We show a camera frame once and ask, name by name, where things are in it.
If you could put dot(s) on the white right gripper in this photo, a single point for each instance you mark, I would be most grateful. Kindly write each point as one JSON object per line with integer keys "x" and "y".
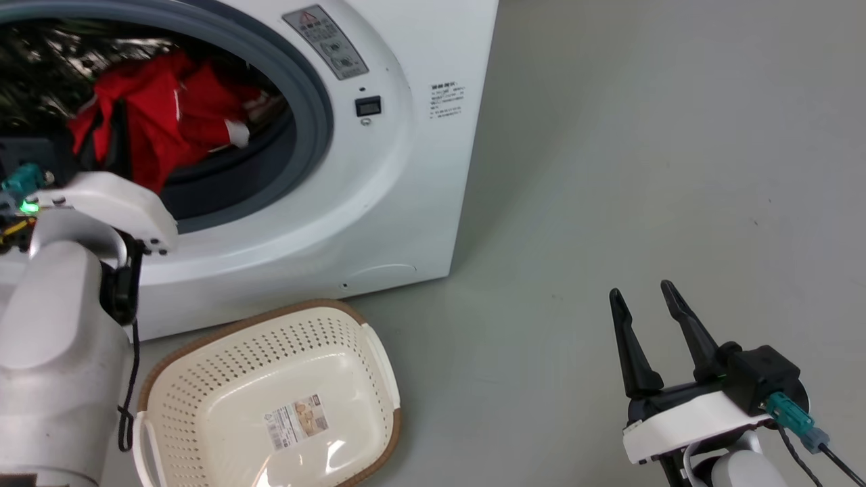
{"x": 683, "y": 423}

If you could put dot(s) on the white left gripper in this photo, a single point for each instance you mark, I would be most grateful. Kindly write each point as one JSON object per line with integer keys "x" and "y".
{"x": 115, "y": 203}

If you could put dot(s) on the red garment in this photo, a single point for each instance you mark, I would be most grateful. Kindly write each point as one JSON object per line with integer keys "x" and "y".
{"x": 155, "y": 122}

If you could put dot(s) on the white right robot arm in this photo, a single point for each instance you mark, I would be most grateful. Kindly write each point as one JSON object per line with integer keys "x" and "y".
{"x": 737, "y": 470}

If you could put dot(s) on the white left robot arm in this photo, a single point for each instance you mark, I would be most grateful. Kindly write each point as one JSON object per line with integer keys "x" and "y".
{"x": 57, "y": 352}

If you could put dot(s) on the white front-load washing machine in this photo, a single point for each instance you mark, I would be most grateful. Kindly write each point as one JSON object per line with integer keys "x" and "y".
{"x": 419, "y": 203}

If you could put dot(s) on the cream perforated laundry basket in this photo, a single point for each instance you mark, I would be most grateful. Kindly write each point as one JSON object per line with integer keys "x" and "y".
{"x": 223, "y": 399}

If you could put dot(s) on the paper label in basket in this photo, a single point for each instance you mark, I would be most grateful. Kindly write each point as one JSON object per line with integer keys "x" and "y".
{"x": 298, "y": 421}

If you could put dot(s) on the grey rubber door gasket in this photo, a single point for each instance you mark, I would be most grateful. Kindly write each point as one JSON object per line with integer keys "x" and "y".
{"x": 312, "y": 128}

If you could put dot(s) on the grey warning sticker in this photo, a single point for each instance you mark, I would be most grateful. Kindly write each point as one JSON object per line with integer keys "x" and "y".
{"x": 326, "y": 42}

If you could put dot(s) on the black door latch socket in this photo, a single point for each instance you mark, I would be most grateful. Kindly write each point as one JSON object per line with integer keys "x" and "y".
{"x": 368, "y": 106}

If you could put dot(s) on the white text label sticker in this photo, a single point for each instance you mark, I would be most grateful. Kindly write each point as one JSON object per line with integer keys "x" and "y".
{"x": 446, "y": 100}

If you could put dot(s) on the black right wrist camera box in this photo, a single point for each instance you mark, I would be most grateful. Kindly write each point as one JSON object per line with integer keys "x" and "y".
{"x": 761, "y": 375}

